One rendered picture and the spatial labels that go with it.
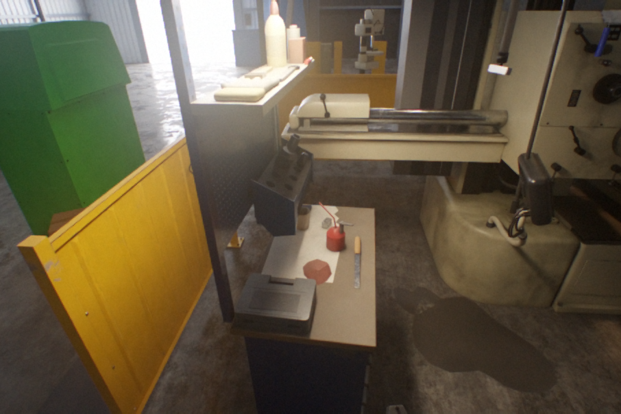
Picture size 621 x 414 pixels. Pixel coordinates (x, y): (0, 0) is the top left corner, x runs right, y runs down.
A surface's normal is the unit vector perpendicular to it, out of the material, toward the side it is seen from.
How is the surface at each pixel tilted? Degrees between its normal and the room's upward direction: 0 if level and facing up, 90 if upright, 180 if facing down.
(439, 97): 90
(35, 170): 90
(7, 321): 0
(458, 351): 0
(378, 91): 90
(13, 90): 80
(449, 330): 0
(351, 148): 90
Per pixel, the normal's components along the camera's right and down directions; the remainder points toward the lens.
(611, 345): -0.01, -0.87
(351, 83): -0.09, 0.50
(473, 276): -0.67, 0.38
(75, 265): 1.00, 0.04
